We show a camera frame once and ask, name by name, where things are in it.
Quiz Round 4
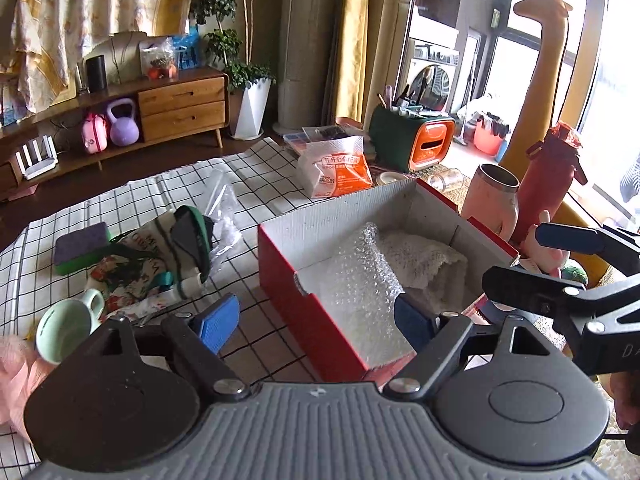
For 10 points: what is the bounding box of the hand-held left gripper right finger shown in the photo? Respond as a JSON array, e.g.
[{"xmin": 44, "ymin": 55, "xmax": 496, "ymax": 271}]
[{"xmin": 381, "ymin": 293, "xmax": 549, "ymax": 397}]

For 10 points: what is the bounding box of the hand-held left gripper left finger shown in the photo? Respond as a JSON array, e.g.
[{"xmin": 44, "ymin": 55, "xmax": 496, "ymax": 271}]
[{"xmin": 94, "ymin": 293, "xmax": 252, "ymax": 397}]

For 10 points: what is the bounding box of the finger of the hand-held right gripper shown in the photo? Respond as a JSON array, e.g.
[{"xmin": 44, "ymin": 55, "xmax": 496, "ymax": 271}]
[
  {"xmin": 537, "ymin": 222, "xmax": 640, "ymax": 277},
  {"xmin": 482, "ymin": 265, "xmax": 589, "ymax": 327}
]

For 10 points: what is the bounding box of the red cardboard box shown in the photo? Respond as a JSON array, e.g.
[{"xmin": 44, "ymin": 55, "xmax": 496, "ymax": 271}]
[{"xmin": 257, "ymin": 177, "xmax": 522, "ymax": 384}]

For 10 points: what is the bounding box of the black fabric pouch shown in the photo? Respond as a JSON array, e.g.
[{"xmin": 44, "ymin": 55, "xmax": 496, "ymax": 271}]
[{"xmin": 169, "ymin": 205, "xmax": 217, "ymax": 281}]

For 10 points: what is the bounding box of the floral cloth bag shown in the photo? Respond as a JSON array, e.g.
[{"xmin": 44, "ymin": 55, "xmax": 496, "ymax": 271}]
[{"xmin": 87, "ymin": 207, "xmax": 221, "ymax": 322}]

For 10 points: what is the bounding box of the person's right hand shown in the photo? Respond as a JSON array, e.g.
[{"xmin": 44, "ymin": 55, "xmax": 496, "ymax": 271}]
[{"xmin": 600, "ymin": 372, "xmax": 640, "ymax": 432}]

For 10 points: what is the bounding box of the pink plush toy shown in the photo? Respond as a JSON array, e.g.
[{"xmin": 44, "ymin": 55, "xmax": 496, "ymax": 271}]
[{"xmin": 524, "ymin": 210, "xmax": 569, "ymax": 277}]

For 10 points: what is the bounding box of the white red tube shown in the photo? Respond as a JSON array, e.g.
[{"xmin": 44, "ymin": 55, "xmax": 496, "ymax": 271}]
[{"xmin": 149, "ymin": 270, "xmax": 212, "ymax": 307}]

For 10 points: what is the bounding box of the clear bubble wrap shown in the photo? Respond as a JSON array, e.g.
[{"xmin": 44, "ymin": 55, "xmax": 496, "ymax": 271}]
[{"xmin": 320, "ymin": 222, "xmax": 418, "ymax": 363}]

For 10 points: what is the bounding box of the red water bottle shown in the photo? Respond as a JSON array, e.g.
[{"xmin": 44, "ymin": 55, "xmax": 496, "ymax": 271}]
[{"xmin": 516, "ymin": 121, "xmax": 589, "ymax": 247}]

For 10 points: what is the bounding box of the white lace cloth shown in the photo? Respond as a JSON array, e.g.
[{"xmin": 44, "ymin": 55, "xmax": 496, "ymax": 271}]
[{"xmin": 375, "ymin": 230, "xmax": 469, "ymax": 303}]

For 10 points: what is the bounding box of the pink tumbler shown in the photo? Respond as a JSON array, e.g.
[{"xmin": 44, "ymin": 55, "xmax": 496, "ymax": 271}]
[{"xmin": 460, "ymin": 162, "xmax": 521, "ymax": 242}]

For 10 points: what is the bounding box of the clear plastic bag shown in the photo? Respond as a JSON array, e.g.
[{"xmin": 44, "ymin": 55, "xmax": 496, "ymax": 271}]
[{"xmin": 201, "ymin": 169, "xmax": 244, "ymax": 263}]

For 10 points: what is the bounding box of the red bucket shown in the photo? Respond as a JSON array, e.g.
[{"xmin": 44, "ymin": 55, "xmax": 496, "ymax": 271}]
[{"xmin": 472, "ymin": 110, "xmax": 512, "ymax": 157}]

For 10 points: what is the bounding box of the white black checkered cloth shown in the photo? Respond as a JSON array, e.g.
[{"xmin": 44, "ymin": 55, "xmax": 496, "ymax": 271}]
[{"xmin": 0, "ymin": 136, "xmax": 381, "ymax": 466}]

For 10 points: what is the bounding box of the white round lid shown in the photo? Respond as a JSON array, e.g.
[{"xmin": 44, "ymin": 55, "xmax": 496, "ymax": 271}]
[{"xmin": 377, "ymin": 170, "xmax": 414, "ymax": 189}]

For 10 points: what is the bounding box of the green purple sponge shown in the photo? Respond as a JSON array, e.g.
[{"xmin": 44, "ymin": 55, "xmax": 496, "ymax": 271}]
[{"xmin": 52, "ymin": 221, "xmax": 114, "ymax": 276}]

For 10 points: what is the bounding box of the mint green mug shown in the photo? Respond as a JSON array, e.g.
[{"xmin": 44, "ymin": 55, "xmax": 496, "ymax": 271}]
[{"xmin": 34, "ymin": 287, "xmax": 106, "ymax": 366}]

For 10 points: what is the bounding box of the yellow giraffe toy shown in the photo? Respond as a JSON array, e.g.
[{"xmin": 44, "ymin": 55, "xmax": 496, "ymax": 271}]
[{"xmin": 499, "ymin": 0, "xmax": 618, "ymax": 288}]

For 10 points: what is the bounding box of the orange white tissue packet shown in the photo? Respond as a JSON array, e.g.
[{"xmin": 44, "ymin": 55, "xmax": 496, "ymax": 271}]
[{"xmin": 297, "ymin": 135, "xmax": 374, "ymax": 199}]

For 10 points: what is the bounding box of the green orange storage box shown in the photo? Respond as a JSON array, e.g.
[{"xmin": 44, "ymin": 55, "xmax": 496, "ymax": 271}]
[{"xmin": 368, "ymin": 104, "xmax": 457, "ymax": 174}]

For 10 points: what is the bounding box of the clear plastic organizer box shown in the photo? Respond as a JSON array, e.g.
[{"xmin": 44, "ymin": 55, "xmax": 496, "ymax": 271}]
[{"xmin": 282, "ymin": 124, "xmax": 353, "ymax": 157}]

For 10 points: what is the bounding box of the white washing machine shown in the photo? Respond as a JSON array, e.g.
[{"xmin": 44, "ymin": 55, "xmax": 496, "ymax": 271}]
[{"xmin": 407, "ymin": 39, "xmax": 462, "ymax": 112}]

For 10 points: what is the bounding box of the pink fuzzy cloth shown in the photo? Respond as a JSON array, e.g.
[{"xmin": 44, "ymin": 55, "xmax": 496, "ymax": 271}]
[{"xmin": 0, "ymin": 334, "xmax": 56, "ymax": 438}]

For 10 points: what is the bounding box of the purple kettlebell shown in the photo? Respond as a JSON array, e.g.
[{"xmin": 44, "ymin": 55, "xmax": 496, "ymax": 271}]
[{"xmin": 106, "ymin": 98, "xmax": 141, "ymax": 147}]

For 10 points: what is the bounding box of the potted plant white pot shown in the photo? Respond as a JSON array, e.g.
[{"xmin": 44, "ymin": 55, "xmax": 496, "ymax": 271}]
[{"xmin": 189, "ymin": 0, "xmax": 277, "ymax": 142}]

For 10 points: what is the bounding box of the wooden tv cabinet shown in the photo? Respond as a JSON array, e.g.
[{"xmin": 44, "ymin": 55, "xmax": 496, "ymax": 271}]
[{"xmin": 0, "ymin": 65, "xmax": 231, "ymax": 202}]

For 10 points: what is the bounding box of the white router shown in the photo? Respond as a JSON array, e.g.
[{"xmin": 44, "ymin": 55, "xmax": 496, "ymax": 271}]
[{"xmin": 14, "ymin": 135, "xmax": 59, "ymax": 181}]

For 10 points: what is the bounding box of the clear bag with toys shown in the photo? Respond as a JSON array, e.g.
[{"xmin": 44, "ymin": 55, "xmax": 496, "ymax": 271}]
[{"xmin": 138, "ymin": 37, "xmax": 181, "ymax": 82}]

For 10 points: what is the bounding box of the blue package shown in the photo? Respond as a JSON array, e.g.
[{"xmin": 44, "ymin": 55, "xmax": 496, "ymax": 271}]
[{"xmin": 171, "ymin": 27, "xmax": 202, "ymax": 70}]

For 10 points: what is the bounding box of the black cylinder speaker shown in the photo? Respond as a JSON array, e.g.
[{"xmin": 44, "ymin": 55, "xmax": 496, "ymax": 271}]
[{"xmin": 85, "ymin": 54, "xmax": 109, "ymax": 92}]

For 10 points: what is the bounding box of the white shell ornament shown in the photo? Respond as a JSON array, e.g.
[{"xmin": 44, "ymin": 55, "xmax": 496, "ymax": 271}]
[{"xmin": 81, "ymin": 30, "xmax": 147, "ymax": 87}]

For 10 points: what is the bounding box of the white standing air conditioner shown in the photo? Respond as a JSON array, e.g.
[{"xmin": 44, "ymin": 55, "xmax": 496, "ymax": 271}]
[{"xmin": 276, "ymin": 0, "xmax": 347, "ymax": 132}]

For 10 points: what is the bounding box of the yellow curtain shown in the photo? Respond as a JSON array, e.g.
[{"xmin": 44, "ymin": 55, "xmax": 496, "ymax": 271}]
[{"xmin": 334, "ymin": 0, "xmax": 375, "ymax": 122}]

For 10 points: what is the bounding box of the floral cover sheet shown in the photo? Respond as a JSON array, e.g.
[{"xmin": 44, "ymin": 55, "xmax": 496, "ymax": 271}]
[{"xmin": 0, "ymin": 0, "xmax": 202, "ymax": 113}]

